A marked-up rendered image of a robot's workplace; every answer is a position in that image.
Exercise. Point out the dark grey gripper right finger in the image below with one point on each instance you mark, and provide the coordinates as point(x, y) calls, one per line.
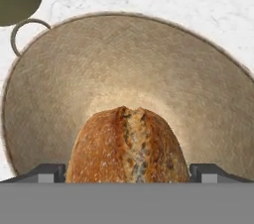
point(206, 172)

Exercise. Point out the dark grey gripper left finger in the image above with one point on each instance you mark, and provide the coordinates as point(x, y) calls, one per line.
point(49, 172)

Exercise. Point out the brown crusty bread loaf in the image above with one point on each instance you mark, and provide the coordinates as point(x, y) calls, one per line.
point(127, 148)

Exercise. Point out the round tan woven basket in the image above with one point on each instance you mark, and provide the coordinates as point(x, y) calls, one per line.
point(149, 69)

